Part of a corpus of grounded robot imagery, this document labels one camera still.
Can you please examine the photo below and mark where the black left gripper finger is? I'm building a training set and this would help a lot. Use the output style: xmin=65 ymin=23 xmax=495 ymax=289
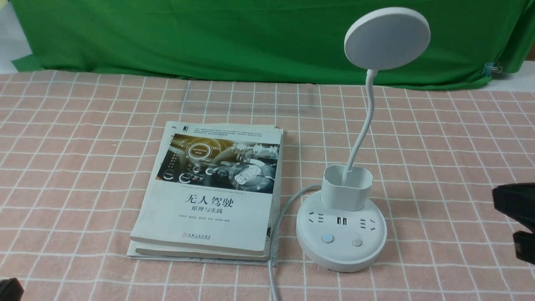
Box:
xmin=0 ymin=278 xmax=24 ymax=301

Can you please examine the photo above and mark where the binder clip on backdrop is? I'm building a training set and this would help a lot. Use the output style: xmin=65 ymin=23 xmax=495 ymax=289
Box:
xmin=481 ymin=62 xmax=503 ymax=77

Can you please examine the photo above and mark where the pink checkered tablecloth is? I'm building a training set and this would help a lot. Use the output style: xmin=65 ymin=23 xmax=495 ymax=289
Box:
xmin=0 ymin=72 xmax=535 ymax=301

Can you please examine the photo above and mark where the green backdrop cloth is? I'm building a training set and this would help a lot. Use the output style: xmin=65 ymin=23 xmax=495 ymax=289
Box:
xmin=11 ymin=0 xmax=534 ymax=90

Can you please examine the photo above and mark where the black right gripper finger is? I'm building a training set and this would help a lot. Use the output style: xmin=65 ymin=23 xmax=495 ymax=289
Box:
xmin=512 ymin=231 xmax=535 ymax=265
xmin=492 ymin=183 xmax=535 ymax=232

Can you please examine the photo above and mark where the white self-driving book on top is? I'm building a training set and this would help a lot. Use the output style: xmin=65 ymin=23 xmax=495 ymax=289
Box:
xmin=130 ymin=121 xmax=283 ymax=256

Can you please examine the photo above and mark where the white lamp power cable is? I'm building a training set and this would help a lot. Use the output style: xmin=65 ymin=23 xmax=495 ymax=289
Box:
xmin=268 ymin=185 xmax=323 ymax=301

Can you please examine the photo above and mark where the lower white paperback book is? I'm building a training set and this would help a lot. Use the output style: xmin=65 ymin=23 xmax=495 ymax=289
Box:
xmin=127 ymin=239 xmax=279 ymax=265

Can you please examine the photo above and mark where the white desk lamp with sockets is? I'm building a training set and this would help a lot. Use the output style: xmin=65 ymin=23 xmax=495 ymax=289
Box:
xmin=296 ymin=6 xmax=431 ymax=273

